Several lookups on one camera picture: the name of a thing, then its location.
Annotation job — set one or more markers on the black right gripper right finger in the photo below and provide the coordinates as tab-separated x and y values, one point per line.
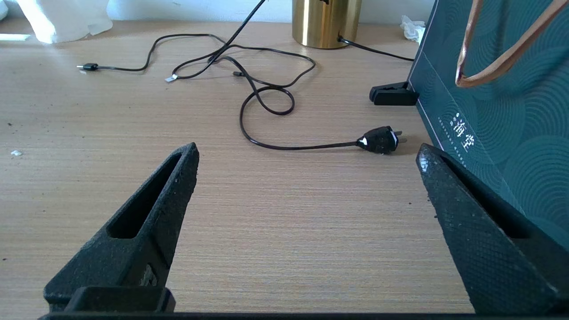
489	249

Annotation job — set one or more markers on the white toilet paper roll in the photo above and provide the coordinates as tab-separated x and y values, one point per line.
66	18

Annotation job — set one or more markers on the crumpled white tissue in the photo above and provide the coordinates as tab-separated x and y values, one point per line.
413	29

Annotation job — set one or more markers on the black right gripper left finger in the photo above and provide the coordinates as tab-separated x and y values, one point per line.
133	249

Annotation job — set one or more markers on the brass desk lamp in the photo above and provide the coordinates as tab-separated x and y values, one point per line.
326	22

